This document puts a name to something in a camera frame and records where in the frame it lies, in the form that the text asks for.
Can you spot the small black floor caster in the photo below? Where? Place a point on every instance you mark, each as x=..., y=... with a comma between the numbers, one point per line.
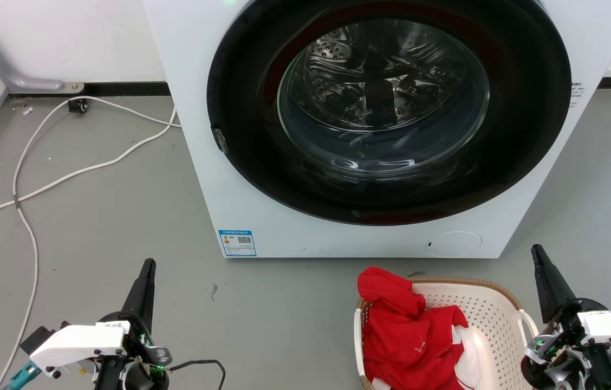
x=77, y=105

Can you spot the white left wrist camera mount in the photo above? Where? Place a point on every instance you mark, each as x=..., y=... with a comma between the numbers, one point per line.
x=78, y=344

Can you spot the white plastic laundry basket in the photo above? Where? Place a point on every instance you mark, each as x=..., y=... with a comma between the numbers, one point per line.
x=492, y=319

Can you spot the white garment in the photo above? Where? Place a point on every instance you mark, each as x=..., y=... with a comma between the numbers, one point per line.
x=468, y=357

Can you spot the blue energy label sticker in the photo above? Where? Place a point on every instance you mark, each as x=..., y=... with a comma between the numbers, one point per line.
x=237, y=242

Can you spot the white front-load washing machine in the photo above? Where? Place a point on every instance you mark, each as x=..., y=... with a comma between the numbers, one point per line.
x=262, y=216

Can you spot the black round washer door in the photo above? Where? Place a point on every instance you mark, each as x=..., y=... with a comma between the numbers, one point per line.
x=517, y=135

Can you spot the red garment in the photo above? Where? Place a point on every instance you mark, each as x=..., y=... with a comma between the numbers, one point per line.
x=408, y=336

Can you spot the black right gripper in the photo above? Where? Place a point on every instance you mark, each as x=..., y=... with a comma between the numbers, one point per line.
x=560, y=346

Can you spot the round white filter cover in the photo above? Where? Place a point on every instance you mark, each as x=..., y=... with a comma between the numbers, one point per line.
x=453, y=244

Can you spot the grey washer door latch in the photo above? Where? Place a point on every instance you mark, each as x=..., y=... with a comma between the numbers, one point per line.
x=220, y=140

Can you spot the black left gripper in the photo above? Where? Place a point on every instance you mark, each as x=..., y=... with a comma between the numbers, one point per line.
x=143, y=352

